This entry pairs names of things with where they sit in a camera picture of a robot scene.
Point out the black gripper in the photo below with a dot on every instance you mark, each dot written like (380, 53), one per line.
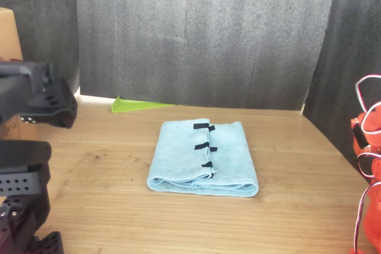
(53, 99)

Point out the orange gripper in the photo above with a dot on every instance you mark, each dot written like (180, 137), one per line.
(374, 144)

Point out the light blue towel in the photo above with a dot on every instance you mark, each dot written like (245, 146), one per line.
(178, 153)

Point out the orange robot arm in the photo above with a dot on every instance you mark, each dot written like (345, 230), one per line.
(375, 221)

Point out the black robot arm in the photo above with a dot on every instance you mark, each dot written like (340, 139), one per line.
(18, 182)

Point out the brown cardboard box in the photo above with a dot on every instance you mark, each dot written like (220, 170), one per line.
(7, 34)

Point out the light grey foam panel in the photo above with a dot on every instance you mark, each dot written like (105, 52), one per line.
(208, 28)

